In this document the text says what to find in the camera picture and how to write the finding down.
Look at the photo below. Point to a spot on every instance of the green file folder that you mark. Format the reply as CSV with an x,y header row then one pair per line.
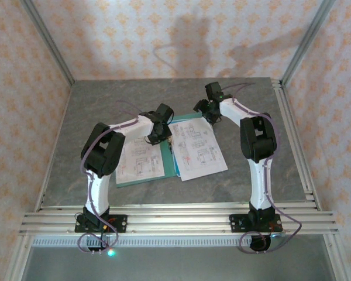
x,y
167,161

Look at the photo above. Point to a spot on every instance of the white technical drawing paper sheet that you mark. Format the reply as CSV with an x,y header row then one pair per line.
x,y
199,152
140,164

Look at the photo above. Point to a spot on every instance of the light blue sheet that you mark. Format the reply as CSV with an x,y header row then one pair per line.
x,y
177,169

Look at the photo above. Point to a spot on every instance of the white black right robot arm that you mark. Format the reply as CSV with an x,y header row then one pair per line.
x,y
257,137

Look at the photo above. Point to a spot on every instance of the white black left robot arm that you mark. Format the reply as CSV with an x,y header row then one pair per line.
x,y
102,149

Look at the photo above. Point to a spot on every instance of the metal folder clip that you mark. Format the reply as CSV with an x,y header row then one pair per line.
x,y
170,145

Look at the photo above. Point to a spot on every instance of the wide aluminium front beam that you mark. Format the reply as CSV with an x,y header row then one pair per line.
x,y
178,224

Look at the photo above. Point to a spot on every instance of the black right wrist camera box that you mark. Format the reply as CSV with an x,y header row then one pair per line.
x,y
213,90

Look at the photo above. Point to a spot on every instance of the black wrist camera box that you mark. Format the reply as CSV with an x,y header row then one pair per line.
x,y
165,111
213,90

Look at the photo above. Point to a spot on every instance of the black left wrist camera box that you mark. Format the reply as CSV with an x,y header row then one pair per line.
x,y
165,111

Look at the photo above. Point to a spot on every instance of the aluminium table edge rail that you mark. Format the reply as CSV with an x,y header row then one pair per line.
x,y
178,206

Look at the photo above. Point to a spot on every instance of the aluminium side frame rail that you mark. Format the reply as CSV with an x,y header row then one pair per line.
x,y
62,117
295,140

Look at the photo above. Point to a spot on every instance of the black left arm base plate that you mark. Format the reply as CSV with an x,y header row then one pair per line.
x,y
121,224

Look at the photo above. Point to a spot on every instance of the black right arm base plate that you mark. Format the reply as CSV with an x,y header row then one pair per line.
x,y
237,223

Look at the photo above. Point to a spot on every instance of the aluminium corner frame post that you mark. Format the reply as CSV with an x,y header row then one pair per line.
x,y
49,42
306,44

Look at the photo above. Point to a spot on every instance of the aluminium frame leg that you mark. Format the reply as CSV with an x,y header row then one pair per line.
x,y
17,257
337,257

